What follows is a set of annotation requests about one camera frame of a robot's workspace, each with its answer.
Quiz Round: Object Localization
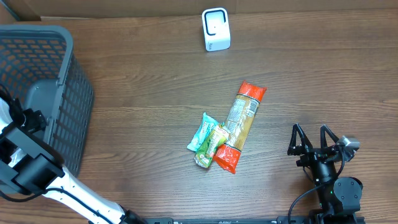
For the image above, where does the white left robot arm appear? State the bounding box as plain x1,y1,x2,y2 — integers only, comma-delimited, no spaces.
1,85,145,223

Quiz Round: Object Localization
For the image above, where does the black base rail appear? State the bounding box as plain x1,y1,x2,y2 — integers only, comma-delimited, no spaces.
144,216,366,224

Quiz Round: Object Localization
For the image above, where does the white barcode scanner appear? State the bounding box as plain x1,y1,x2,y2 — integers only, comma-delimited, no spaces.
201,7,231,52

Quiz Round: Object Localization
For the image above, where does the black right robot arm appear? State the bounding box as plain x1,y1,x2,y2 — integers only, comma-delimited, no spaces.
287,123,365,224

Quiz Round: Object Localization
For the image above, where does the green tea packet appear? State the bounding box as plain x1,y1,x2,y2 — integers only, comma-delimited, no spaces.
194,123,229,169

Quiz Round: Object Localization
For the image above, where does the grey plastic mesh basket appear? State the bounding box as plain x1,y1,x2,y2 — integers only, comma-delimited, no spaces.
1,25,95,194

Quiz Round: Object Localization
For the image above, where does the teal snack packet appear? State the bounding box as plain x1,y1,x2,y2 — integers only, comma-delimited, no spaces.
187,112,219,152

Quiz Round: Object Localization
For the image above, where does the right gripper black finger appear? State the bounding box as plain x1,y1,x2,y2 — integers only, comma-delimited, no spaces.
287,123,313,156
320,124,340,150

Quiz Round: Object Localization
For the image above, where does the orange spaghetti packet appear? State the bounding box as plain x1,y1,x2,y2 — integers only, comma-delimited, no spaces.
213,80,267,174

